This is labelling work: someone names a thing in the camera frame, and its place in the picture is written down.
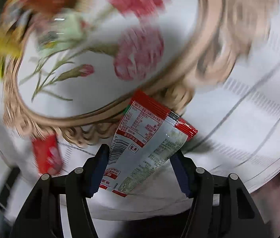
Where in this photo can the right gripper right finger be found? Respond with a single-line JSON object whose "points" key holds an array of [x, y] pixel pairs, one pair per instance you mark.
{"points": [[222, 206]]}

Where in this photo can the red white snack packet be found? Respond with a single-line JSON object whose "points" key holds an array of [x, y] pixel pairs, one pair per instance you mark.
{"points": [[146, 137]]}

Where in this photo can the small red snack packet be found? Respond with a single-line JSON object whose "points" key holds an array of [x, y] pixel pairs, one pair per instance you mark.
{"points": [[47, 154]]}

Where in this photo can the white floral quilt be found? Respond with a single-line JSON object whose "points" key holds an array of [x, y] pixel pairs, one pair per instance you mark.
{"points": [[215, 63]]}

